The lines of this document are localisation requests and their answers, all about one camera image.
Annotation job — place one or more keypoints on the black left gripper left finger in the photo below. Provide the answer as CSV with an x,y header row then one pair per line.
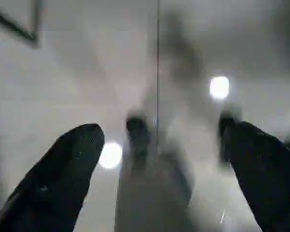
x,y
50,183

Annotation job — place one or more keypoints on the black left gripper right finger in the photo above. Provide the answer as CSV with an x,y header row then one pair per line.
x,y
268,181

